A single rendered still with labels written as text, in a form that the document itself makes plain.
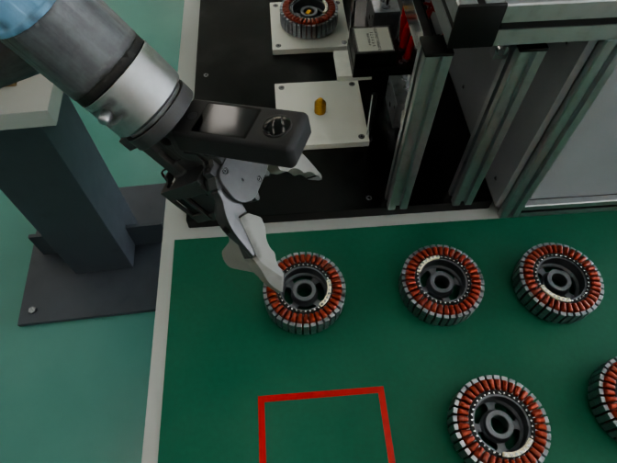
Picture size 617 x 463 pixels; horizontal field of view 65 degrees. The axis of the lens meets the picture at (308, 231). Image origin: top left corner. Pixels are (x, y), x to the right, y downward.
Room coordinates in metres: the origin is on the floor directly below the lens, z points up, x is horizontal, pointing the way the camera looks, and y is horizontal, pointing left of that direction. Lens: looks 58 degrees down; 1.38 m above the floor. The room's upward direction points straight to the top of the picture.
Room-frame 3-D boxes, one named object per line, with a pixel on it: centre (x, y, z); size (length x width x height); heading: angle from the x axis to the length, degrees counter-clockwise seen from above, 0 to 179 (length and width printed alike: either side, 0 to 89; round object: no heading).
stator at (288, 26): (0.86, 0.00, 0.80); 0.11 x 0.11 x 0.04
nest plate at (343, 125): (0.62, -0.02, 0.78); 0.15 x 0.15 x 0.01; 4
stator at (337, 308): (0.28, 0.01, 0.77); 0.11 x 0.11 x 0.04
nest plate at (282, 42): (0.86, 0.00, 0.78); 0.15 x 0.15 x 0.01; 4
